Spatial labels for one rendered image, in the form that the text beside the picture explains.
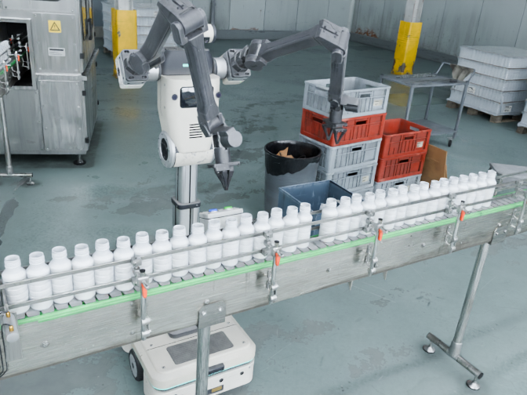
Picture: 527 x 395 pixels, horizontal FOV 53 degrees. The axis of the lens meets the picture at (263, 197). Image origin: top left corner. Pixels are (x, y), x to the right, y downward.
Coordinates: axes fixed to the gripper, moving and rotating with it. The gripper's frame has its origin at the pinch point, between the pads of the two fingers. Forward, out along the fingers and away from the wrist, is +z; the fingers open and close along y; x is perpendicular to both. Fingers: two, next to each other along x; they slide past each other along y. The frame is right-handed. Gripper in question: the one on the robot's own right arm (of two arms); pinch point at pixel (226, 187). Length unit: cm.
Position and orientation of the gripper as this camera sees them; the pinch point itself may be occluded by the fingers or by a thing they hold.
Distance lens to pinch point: 189.4
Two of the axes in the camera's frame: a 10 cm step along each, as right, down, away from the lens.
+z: 1.0, 9.9, 1.1
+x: -5.0, -0.5, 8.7
